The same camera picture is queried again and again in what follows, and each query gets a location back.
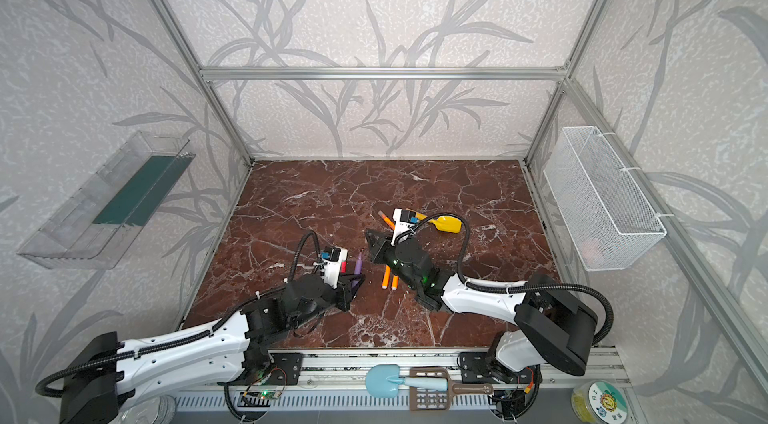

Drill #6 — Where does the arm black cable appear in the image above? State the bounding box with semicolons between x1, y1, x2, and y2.
407;212;615;346
34;230;323;398

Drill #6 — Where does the green tape roll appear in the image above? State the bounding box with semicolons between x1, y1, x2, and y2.
570;381;630;424

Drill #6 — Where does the purple marker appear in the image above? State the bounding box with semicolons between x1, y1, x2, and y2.
354;251;363;275

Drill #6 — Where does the white wire basket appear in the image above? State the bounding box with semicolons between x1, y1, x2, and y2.
544;126;667;272

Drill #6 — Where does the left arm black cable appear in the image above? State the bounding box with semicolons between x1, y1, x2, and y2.
34;230;323;398

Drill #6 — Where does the clear glass bowl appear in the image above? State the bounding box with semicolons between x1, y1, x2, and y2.
117;395;177;424

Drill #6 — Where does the clear plastic wall shelf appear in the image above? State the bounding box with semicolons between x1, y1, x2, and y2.
17;131;196;270

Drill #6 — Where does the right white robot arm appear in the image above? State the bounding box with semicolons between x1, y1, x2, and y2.
365;230;615;376

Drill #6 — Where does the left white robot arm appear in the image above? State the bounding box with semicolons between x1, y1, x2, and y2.
35;274;364;423

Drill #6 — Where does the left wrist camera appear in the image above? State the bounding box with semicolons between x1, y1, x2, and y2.
315;246;348;289

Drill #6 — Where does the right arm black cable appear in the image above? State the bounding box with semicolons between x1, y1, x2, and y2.
407;212;615;346

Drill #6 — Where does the aluminium front rail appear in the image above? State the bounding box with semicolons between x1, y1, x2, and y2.
125;347;631;392

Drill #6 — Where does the yellow toy scoop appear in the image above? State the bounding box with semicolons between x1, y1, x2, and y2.
416;213;462;234

